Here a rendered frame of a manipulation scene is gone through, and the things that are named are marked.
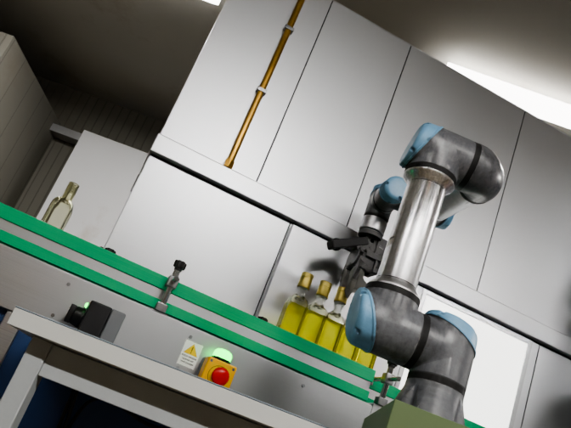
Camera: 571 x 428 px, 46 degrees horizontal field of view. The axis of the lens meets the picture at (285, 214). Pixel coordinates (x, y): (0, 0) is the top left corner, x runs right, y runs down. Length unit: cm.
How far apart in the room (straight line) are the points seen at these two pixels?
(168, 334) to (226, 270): 42
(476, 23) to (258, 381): 217
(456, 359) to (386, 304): 17
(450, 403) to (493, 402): 94
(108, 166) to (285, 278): 306
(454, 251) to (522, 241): 28
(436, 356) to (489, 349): 93
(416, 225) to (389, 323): 23
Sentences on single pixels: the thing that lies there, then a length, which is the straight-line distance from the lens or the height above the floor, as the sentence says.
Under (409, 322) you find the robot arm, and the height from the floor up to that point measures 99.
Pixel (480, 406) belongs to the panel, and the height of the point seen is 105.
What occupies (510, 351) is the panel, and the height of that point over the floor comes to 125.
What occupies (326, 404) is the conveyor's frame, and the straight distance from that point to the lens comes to 169.
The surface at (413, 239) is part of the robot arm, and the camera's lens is 140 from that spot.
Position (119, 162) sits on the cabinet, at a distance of 487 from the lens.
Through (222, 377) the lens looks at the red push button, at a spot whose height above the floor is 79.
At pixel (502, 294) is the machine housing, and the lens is 236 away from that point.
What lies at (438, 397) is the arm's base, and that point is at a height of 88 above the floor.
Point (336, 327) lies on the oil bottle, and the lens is 184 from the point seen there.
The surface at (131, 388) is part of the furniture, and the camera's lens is 129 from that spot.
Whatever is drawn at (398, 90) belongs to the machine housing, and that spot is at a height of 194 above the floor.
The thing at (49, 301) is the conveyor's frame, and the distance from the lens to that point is 156.
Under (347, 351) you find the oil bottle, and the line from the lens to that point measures 185.
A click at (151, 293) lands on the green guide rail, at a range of 160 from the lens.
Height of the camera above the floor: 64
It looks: 20 degrees up
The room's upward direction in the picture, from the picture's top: 22 degrees clockwise
